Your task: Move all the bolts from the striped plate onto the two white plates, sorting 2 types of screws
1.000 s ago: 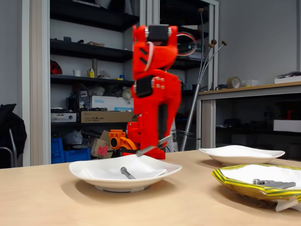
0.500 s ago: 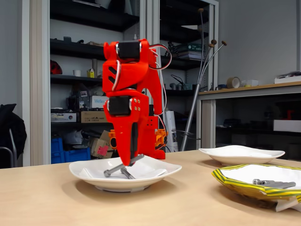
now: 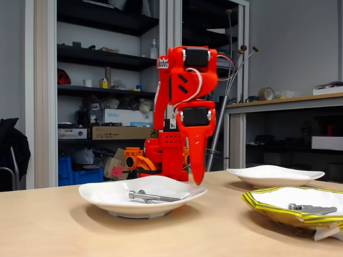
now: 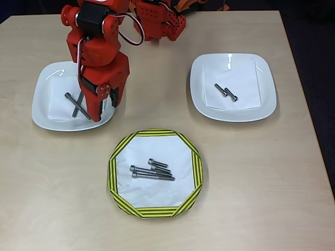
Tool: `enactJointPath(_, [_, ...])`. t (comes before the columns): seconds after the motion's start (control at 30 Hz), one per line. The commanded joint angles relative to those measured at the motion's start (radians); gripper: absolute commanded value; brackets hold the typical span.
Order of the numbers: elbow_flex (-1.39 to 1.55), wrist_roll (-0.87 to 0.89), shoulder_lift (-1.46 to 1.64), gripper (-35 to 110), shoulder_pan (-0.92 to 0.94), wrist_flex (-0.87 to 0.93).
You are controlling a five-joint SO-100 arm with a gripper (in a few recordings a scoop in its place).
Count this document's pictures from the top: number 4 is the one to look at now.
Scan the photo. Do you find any white paper napkin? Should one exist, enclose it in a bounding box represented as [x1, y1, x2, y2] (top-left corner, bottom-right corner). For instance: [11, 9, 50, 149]
[48, 72, 108, 121]
[202, 58, 262, 110]

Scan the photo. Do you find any white square ceramic plate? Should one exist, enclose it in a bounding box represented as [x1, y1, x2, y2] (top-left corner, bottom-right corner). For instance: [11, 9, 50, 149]
[31, 60, 118, 132]
[189, 53, 277, 123]

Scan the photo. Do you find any orange table clamp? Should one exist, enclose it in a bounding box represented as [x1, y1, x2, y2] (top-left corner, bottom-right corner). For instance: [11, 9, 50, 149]
[174, 0, 205, 13]

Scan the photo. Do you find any crumpled white paper sheet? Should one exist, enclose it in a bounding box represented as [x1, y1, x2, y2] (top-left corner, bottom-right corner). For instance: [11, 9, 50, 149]
[115, 134, 195, 209]

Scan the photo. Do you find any yellow green striped paper plate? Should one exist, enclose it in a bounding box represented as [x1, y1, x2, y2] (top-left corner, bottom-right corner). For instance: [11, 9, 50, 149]
[106, 128, 204, 220]

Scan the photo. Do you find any white red servo cable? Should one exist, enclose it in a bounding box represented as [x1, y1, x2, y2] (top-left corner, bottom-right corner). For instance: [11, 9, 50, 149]
[76, 36, 88, 82]
[116, 12, 146, 47]

